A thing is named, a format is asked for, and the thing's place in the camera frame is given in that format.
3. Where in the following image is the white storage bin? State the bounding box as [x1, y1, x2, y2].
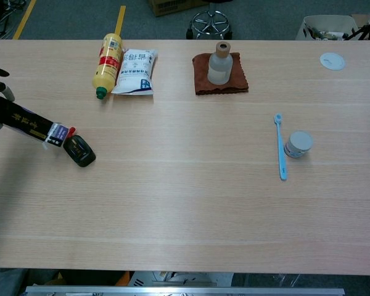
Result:
[295, 15, 360, 41]

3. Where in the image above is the chrome stool base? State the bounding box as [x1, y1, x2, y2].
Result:
[186, 0, 233, 40]

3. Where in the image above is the white blue-print salt bag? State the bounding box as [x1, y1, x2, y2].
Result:
[111, 48, 159, 97]

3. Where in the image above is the yellow bottle with green cap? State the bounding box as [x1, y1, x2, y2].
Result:
[91, 33, 125, 101]

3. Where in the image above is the brown folded cloth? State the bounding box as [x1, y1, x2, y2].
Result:
[191, 52, 250, 96]

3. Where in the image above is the yellow floor tape strip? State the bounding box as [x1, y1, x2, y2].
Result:
[113, 5, 127, 35]
[12, 0, 38, 40]

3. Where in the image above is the grey round cable grommet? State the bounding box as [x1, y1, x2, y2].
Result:
[319, 52, 346, 71]

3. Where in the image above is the small white round jar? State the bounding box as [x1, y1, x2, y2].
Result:
[284, 131, 314, 159]

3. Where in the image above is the cardboard box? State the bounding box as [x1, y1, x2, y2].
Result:
[147, 0, 209, 17]

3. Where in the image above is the light blue toothbrush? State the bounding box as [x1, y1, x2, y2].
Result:
[274, 113, 288, 181]

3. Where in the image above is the small black bottle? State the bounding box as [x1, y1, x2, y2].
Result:
[62, 126, 97, 168]

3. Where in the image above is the aluminium frame rail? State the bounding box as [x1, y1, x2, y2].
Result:
[23, 286, 346, 296]

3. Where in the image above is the black rectangular box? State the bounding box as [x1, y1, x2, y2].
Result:
[0, 96, 70, 152]

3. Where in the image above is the frosted glass bottle wooden cap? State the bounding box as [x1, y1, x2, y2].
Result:
[207, 41, 234, 85]

